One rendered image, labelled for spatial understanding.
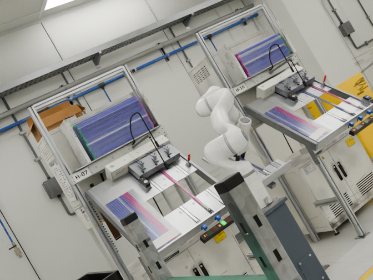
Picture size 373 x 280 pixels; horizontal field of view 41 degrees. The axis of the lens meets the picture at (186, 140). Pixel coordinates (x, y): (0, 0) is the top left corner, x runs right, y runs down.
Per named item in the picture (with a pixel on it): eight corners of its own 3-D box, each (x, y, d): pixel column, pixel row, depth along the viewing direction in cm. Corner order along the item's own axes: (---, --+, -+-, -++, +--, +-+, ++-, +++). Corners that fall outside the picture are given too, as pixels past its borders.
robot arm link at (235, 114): (212, 96, 313) (235, 125, 332) (219, 111, 301) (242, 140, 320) (224, 89, 311) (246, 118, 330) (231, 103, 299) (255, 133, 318)
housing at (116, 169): (170, 154, 358) (169, 139, 349) (113, 188, 334) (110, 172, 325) (164, 149, 363) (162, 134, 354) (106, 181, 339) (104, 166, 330)
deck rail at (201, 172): (239, 204, 318) (240, 197, 314) (237, 205, 317) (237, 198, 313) (169, 149, 361) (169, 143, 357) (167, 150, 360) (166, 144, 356)
